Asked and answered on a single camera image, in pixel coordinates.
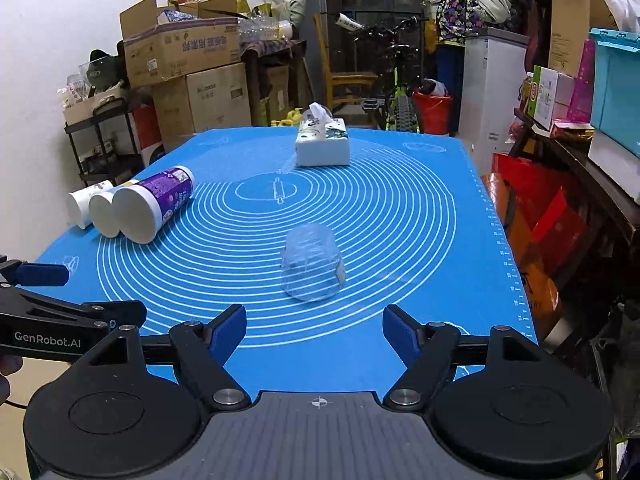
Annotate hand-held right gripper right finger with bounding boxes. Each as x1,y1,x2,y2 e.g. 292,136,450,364
382,304,557,412

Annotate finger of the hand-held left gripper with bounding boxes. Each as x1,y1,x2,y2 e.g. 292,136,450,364
0,255,70,289

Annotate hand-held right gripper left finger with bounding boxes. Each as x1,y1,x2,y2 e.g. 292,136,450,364
75,304,252,413

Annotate clear plastic cup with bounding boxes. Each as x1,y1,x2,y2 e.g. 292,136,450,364
280,223,346,303

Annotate printed white paper cup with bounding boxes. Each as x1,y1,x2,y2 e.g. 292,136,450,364
67,180,115,230

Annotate plain white paper cup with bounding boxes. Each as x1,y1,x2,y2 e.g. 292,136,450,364
88,184,140,239

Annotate purple label white cup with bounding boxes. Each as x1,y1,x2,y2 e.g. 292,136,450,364
111,165,195,245

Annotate person's left hand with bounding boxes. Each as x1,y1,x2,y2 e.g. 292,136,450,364
0,356,24,405

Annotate blue silicone baking mat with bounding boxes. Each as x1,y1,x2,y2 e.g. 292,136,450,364
34,127,542,397

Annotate black metal rack cart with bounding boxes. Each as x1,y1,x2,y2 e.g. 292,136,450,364
63,95,147,189

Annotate red orange gift bags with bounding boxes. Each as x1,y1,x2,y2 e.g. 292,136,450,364
481,152,589,322

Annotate white tissue pack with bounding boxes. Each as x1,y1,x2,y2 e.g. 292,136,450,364
293,102,351,168

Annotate dark green cap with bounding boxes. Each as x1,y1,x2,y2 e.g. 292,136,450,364
88,49,126,92

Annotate yellow plastic toy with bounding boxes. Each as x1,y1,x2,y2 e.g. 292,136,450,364
270,107,306,129

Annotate red plastic bucket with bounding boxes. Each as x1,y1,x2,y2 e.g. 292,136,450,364
412,79,454,136

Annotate brown cardboard box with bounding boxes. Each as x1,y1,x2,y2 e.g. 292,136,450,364
151,62,253,139

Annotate black bicycle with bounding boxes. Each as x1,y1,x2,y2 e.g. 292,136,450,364
320,10,437,134

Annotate dark wooden side table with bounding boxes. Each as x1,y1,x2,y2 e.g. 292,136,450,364
511,109,640,283

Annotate white chest freezer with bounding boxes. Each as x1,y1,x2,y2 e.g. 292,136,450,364
457,27,531,172

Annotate wooden chair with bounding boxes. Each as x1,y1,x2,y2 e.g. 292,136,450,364
313,12,380,112

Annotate large open cardboard box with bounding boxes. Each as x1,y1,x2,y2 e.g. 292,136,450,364
118,0,243,89

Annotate white green carton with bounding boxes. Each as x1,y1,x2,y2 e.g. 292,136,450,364
531,64,576,132

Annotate pink gift box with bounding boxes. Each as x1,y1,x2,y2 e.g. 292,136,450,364
569,38,597,124

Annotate floral cloth bundle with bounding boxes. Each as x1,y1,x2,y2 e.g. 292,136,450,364
435,0,489,47

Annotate teal plastic storage box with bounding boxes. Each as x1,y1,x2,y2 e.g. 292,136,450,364
588,28,640,147

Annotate tall cardboard box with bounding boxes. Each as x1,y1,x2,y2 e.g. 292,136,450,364
548,0,622,79

